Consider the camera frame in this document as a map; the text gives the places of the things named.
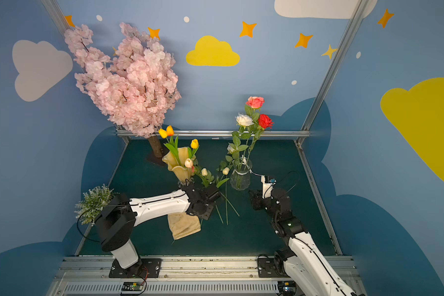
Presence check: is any white tulip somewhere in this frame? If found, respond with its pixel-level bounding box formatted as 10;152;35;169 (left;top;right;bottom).
215;166;230;188
194;166;215;187

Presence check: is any pale pink tulip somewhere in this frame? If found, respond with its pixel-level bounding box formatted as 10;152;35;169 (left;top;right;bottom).
185;159;194;168

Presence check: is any orange yellow tulip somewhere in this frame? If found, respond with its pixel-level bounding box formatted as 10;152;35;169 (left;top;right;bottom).
159;125;181;165

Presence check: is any red rose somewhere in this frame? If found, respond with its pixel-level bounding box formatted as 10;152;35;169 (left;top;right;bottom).
244;112;273;160

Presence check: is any pink rose with stem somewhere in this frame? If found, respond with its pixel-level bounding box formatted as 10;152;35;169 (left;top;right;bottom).
240;95;266;164

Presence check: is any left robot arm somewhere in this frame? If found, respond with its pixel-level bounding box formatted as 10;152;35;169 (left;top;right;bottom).
95;184;223;273

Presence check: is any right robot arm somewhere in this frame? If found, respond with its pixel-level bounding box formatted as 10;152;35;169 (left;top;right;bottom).
249;188;357;296

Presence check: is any cream work glove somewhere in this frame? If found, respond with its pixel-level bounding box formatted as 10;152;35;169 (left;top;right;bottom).
168;213;201;240

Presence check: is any yellow fluted glass vase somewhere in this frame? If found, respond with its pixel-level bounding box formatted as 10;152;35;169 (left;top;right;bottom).
162;147;196;184

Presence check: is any clear glass vase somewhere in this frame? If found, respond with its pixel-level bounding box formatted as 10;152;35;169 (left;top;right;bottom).
230;157;252;191

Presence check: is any right circuit board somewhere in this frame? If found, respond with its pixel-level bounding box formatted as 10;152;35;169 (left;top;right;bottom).
277;281;297;296

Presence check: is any circuit board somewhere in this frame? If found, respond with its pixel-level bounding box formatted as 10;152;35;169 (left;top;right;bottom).
277;281;297;296
121;281;146;294

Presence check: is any small potted green plant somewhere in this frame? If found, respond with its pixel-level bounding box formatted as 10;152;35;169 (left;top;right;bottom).
75;185;115;225

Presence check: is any left circuit board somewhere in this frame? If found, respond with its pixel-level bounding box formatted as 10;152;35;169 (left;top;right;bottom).
121;281;146;294

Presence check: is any pink cherry blossom tree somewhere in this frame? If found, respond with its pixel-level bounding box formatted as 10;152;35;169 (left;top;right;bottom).
64;22;181;161

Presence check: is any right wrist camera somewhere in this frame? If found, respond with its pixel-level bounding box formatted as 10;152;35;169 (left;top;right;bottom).
261;175;276;199

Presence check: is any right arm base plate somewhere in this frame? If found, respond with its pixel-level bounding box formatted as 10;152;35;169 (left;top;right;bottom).
257;257;288;278

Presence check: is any aluminium back frame rail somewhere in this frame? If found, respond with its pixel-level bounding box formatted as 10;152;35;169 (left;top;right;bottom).
116;128;310;138

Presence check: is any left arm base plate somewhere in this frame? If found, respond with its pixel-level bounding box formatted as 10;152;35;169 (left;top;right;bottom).
109;258;162;279

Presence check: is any front aluminium rail base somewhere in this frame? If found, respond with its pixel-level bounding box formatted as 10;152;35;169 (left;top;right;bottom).
46;255;367;296

